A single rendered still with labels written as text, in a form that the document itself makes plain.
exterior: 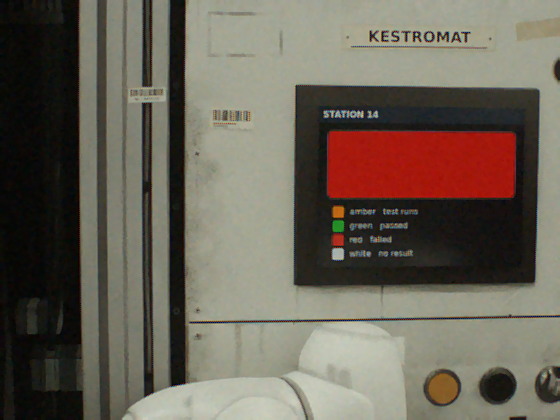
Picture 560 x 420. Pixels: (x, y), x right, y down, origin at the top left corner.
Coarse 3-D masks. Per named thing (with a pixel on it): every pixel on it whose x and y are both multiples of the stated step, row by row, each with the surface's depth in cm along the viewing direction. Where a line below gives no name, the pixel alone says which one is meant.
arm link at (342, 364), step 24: (312, 336) 125; (336, 336) 123; (360, 336) 123; (384, 336) 125; (312, 360) 123; (336, 360) 122; (360, 360) 122; (384, 360) 123; (312, 384) 122; (336, 384) 122; (360, 384) 122; (384, 384) 123; (312, 408) 120; (336, 408) 121; (360, 408) 121; (384, 408) 123
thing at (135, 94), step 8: (128, 88) 131; (136, 88) 131; (144, 88) 131; (152, 88) 131; (160, 88) 131; (128, 96) 131; (136, 96) 131; (144, 96) 131; (152, 96) 131; (160, 96) 131
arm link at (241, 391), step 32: (192, 384) 118; (224, 384) 117; (256, 384) 118; (288, 384) 121; (128, 416) 114; (160, 416) 112; (192, 416) 113; (224, 416) 111; (256, 416) 112; (288, 416) 114
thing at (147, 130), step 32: (128, 0) 129; (160, 0) 130; (128, 32) 130; (160, 32) 130; (128, 64) 130; (160, 64) 131; (128, 128) 131; (160, 128) 132; (128, 160) 131; (160, 160) 132; (128, 192) 132; (160, 192) 132; (128, 224) 132; (160, 224) 133; (128, 256) 133; (160, 256) 133; (128, 288) 133; (160, 288) 134; (128, 320) 133; (160, 320) 134; (128, 352) 134; (160, 352) 134; (128, 384) 134; (160, 384) 135
